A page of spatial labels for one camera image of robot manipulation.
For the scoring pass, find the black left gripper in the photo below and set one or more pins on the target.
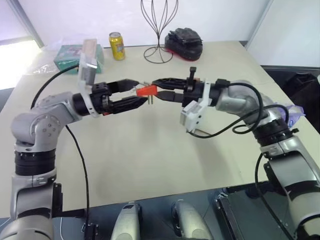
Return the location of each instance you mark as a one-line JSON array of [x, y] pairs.
[[100, 96]]

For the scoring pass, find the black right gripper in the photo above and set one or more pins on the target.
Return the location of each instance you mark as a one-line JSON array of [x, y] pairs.
[[192, 93]]

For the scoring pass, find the red hex key holder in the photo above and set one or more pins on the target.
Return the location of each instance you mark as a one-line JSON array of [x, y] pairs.
[[145, 90]]

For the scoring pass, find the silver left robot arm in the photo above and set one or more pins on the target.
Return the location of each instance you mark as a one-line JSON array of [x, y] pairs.
[[42, 125]]

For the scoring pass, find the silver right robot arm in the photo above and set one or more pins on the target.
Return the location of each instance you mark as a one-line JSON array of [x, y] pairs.
[[237, 100]]

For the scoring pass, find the yellow drink can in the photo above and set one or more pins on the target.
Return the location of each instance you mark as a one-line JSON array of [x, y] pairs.
[[117, 46]]

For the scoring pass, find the black gloves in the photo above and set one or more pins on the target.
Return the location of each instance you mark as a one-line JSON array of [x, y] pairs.
[[185, 35]]

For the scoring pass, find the brown small carton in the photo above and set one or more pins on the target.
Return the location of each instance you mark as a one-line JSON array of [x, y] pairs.
[[89, 48]]

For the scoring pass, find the green cardboard box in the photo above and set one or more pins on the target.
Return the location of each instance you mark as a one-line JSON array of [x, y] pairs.
[[67, 58]]

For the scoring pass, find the clear plastic bag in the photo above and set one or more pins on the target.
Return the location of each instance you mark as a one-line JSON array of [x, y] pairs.
[[42, 65]]

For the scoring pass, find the purple plastic bag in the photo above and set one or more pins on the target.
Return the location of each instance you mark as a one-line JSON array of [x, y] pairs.
[[295, 111]]

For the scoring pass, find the dark chair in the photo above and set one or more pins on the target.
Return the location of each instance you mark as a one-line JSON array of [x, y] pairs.
[[300, 82]]

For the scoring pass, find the grey rounded robot leg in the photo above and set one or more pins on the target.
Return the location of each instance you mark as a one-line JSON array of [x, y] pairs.
[[190, 221], [126, 222]]

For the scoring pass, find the black flat case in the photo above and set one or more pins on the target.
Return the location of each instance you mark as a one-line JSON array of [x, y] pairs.
[[250, 215]]

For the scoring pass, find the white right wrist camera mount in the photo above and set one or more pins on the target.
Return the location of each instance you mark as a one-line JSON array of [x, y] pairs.
[[196, 113]]

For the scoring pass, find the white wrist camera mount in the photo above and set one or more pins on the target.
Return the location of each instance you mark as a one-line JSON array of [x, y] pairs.
[[86, 75], [196, 113]]

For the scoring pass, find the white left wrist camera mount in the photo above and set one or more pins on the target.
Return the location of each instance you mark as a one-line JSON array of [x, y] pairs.
[[86, 75]]

